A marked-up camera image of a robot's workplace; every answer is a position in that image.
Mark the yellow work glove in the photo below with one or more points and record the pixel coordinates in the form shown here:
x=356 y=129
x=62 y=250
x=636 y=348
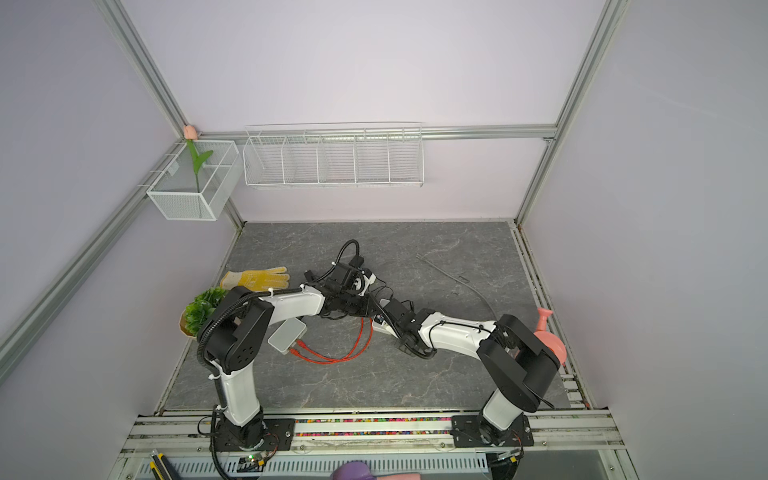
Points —
x=257 y=280

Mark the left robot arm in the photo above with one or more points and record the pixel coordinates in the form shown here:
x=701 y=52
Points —
x=231 y=338

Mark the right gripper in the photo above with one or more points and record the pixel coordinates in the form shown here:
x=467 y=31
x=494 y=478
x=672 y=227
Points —
x=401 y=346

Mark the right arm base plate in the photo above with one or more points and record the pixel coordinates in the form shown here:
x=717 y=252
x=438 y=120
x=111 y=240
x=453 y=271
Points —
x=474 y=431

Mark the purple object at bottom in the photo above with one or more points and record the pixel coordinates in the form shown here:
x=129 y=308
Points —
x=356 y=470

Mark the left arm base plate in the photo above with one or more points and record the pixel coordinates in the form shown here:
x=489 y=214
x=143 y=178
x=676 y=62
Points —
x=271 y=434

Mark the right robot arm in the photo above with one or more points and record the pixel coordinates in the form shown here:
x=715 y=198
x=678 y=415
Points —
x=522 y=363

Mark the white wire wall basket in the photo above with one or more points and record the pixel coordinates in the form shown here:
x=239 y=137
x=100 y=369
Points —
x=334 y=155

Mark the white mesh corner basket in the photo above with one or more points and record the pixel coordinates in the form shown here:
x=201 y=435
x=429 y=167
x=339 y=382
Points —
x=174 y=191

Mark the artificial pink tulip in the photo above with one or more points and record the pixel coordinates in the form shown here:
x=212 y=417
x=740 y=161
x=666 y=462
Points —
x=198 y=158

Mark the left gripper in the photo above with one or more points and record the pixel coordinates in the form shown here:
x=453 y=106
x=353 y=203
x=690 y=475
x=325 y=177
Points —
x=367 y=307

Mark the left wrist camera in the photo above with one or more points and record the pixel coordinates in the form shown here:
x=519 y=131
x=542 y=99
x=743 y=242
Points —
x=363 y=280

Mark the potted green plant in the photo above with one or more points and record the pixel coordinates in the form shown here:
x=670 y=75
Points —
x=196 y=314

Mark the pink watering can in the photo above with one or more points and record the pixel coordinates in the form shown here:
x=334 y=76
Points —
x=549 y=339

